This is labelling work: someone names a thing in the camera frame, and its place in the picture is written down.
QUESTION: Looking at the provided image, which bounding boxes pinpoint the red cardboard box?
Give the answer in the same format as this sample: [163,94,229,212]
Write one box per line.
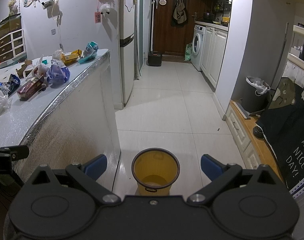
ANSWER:
[17,76,46,101]

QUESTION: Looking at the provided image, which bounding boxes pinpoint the crushed blue soda can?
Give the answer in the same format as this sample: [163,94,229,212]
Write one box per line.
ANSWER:
[8,74,21,96]

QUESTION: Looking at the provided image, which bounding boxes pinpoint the torn brown cardboard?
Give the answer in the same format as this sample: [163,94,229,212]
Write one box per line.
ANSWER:
[16,60,34,79]

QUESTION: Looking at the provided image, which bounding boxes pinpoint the blue plastic bag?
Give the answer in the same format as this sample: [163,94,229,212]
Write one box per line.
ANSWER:
[46,59,70,86]

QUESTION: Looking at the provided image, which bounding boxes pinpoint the yellow cardboard box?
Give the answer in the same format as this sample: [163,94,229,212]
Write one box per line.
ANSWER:
[60,49,83,66]

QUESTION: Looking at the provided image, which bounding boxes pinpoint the teal printed plastic package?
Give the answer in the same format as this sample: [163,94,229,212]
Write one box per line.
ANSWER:
[78,41,98,64]

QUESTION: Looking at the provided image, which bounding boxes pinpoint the white plastic bag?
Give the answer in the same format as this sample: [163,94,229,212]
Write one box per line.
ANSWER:
[23,56,50,81]

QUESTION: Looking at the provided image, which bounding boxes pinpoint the yellow round trash bin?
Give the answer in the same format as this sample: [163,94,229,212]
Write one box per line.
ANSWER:
[131,148,181,196]

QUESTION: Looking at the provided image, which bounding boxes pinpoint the grey lined trash can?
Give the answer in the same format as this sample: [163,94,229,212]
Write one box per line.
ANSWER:
[241,76,270,113]

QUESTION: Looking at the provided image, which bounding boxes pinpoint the white low cabinet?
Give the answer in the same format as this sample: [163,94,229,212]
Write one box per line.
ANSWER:
[226,100,283,179]

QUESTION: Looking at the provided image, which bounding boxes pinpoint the black round object on cabinet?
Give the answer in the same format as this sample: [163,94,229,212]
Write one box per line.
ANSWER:
[253,126,264,139]

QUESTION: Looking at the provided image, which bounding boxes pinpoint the black nice day cloth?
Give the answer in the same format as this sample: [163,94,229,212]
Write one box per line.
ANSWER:
[256,77,304,194]

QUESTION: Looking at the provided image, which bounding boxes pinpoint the white refrigerator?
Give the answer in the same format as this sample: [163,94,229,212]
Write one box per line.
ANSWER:
[114,0,135,110]

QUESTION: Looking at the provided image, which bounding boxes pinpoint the white drawer cabinet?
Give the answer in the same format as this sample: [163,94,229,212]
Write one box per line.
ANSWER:
[0,29,26,63]

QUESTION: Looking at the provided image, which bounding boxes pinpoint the green bag on floor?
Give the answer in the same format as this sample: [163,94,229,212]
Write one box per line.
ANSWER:
[184,43,192,61]

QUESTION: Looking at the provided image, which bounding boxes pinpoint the black bin by door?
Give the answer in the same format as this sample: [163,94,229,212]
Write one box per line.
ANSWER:
[147,51,162,67]

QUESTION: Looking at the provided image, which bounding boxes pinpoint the white kitchen cabinets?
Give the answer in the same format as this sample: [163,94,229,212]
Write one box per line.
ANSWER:
[201,26,228,88]

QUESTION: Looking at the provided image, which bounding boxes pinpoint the white washing machine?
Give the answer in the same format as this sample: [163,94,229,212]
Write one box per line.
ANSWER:
[191,24,206,72]

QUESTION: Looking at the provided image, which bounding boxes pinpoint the dark wooden door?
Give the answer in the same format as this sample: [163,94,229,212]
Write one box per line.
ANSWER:
[152,0,200,56]

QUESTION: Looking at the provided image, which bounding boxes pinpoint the hanging bag on door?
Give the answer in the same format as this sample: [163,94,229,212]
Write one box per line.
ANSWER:
[171,0,188,27]

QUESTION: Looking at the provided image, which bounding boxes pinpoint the pink wall tag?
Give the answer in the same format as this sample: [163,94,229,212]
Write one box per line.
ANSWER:
[95,11,102,24]

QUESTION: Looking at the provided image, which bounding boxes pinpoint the white plush wall toy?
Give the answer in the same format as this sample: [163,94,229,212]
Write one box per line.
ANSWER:
[99,3,111,15]

